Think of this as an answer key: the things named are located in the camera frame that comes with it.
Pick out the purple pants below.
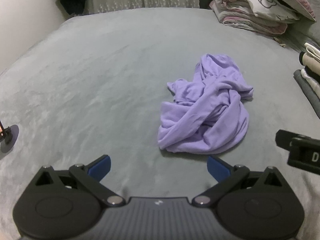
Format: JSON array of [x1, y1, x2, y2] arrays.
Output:
[[157, 53, 254, 155]]

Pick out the beige folded garment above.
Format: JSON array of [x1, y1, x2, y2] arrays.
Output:
[[299, 52, 320, 77]]

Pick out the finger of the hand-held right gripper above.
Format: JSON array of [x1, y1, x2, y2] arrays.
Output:
[[275, 129, 310, 153]]

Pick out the white folded garment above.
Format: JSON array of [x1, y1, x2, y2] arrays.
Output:
[[301, 69, 320, 98], [304, 42, 320, 62]]

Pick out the black folded garment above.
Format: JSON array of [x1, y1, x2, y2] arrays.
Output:
[[300, 66, 320, 80]]

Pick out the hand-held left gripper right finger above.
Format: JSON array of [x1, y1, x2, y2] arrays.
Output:
[[192, 155, 285, 208]]

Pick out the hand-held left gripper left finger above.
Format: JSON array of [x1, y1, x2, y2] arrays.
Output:
[[32, 154, 127, 208]]

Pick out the phone holder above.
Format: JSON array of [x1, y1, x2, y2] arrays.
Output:
[[0, 124, 20, 153]]

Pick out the folded floral quilt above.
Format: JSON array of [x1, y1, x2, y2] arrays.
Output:
[[209, 0, 300, 36]]

